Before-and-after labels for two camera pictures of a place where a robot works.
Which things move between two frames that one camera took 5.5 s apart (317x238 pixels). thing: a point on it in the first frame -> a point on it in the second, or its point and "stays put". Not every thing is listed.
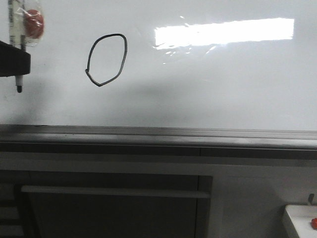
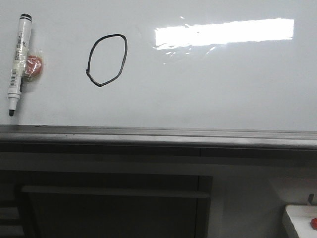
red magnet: (33, 23) -> (33, 67)
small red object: (314, 223) stays put
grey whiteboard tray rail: (36, 138) stays put
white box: (300, 216) stays put
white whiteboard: (231, 64) stays put
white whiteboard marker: (17, 26) -> (19, 60)
